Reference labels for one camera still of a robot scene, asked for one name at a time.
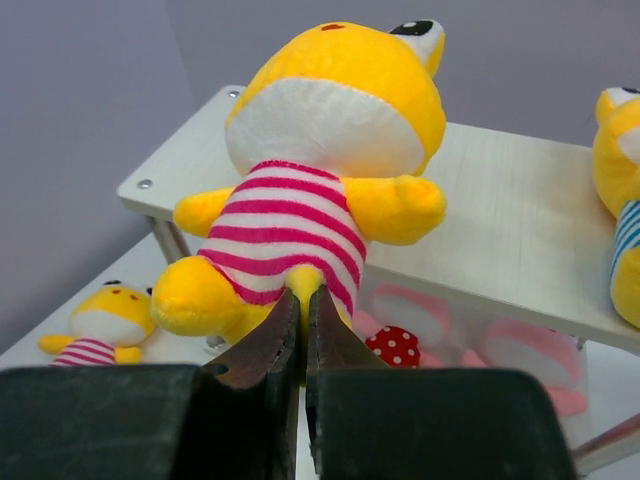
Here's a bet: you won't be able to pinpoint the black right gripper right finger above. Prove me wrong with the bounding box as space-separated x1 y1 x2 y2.
306 288 577 480

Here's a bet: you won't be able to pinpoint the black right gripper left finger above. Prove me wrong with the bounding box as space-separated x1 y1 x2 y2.
1 293 300 479

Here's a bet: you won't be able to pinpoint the pink frog toy polka-dot dress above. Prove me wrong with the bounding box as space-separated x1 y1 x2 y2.
352 310 445 369

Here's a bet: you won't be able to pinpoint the pink frog toy striped shirt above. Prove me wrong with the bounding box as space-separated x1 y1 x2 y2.
459 314 589 417

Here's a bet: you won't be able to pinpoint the yellow toy pink stripes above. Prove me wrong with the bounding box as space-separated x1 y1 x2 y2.
38 280 156 367

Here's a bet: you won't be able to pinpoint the yellow toy red stripes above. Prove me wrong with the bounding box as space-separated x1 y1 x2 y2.
151 19 447 344

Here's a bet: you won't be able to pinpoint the yellow toy blue striped shirt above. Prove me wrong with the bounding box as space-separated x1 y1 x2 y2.
592 87 639 328

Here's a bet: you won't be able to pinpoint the white two-tier shelf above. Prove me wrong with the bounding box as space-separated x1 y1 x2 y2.
115 84 640 476

